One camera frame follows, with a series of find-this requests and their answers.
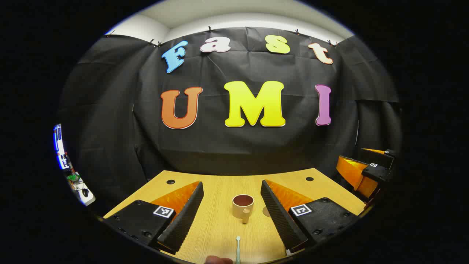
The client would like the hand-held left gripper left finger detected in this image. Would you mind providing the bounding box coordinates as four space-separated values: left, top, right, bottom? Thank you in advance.
104 181 204 255

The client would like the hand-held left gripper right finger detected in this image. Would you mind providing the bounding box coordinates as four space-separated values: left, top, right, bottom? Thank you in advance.
261 179 363 256

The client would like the beige cup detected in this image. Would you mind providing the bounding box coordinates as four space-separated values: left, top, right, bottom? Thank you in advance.
232 194 255 224

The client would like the wooden desktop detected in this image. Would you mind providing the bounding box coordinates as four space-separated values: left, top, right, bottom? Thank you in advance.
104 168 367 264

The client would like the black backdrop cloth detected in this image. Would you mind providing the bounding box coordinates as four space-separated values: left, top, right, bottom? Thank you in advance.
59 26 402 217

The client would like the white side desk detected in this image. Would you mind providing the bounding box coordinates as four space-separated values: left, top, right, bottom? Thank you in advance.
67 172 96 206

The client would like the computer monitor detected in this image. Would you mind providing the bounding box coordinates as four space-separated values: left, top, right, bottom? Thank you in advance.
53 124 71 171

